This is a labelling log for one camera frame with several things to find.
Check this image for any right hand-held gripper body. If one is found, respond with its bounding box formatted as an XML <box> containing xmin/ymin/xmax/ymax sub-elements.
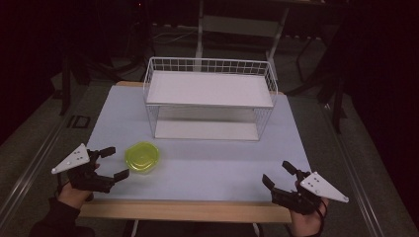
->
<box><xmin>271</xmin><ymin>170</ymin><xmax>350</xmax><ymax>216</ymax></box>

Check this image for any white metal stand frame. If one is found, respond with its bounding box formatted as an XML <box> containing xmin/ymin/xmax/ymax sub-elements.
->
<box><xmin>194</xmin><ymin>0</ymin><xmax>292</xmax><ymax>74</ymax></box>

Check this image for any person's left hand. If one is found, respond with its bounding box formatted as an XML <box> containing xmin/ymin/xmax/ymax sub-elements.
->
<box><xmin>56</xmin><ymin>163</ymin><xmax>101</xmax><ymax>210</ymax></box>

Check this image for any yellow-green plastic container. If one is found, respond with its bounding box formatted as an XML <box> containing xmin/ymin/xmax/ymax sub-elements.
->
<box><xmin>124</xmin><ymin>141</ymin><xmax>161</xmax><ymax>174</ymax></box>

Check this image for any white wire shelf rack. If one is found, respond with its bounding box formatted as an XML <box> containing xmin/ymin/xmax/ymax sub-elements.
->
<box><xmin>142</xmin><ymin>56</ymin><xmax>280</xmax><ymax>143</ymax></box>

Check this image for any white floor cable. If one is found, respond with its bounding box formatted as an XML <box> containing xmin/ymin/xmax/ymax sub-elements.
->
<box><xmin>150</xmin><ymin>25</ymin><xmax>200</xmax><ymax>45</ymax></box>

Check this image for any person's right hand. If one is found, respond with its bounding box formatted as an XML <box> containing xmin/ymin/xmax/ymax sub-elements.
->
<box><xmin>289</xmin><ymin>197</ymin><xmax>330</xmax><ymax>237</ymax></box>

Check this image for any metal floor rail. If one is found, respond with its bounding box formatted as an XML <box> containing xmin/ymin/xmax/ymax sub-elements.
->
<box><xmin>320</xmin><ymin>103</ymin><xmax>386</xmax><ymax>237</ymax></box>
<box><xmin>0</xmin><ymin>110</ymin><xmax>75</xmax><ymax>228</ymax></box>

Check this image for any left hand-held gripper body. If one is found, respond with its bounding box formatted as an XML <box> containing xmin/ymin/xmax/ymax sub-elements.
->
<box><xmin>50</xmin><ymin>142</ymin><xmax>117</xmax><ymax>195</ymax></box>

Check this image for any black floor socket cover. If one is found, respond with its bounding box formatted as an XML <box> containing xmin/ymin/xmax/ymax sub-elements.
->
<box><xmin>66</xmin><ymin>115</ymin><xmax>92</xmax><ymax>129</ymax></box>

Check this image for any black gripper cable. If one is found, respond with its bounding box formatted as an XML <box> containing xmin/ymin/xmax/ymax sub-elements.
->
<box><xmin>312</xmin><ymin>199</ymin><xmax>330</xmax><ymax>237</ymax></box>

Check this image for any black metal stand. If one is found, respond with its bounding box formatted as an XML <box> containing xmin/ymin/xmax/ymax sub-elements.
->
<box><xmin>286</xmin><ymin>33</ymin><xmax>348</xmax><ymax>135</ymax></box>
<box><xmin>58</xmin><ymin>53</ymin><xmax>92</xmax><ymax>117</ymax></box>

